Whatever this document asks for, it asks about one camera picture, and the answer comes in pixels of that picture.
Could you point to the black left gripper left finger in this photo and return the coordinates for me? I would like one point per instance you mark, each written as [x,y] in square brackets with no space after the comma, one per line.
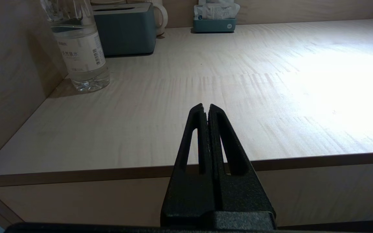
[189,194]

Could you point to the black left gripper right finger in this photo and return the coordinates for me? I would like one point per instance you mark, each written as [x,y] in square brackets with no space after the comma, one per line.
[241,194]

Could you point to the blue-grey sachet tray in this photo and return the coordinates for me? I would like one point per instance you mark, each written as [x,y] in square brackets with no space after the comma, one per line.
[214,25]

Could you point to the grey tissue box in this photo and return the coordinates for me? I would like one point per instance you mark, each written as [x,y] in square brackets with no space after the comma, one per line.
[125,32]

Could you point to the white ceramic mug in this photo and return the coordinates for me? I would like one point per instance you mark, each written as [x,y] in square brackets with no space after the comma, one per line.
[161,19]

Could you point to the clear plastic water bottle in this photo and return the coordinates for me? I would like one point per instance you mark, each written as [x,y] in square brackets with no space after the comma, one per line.
[80,48]

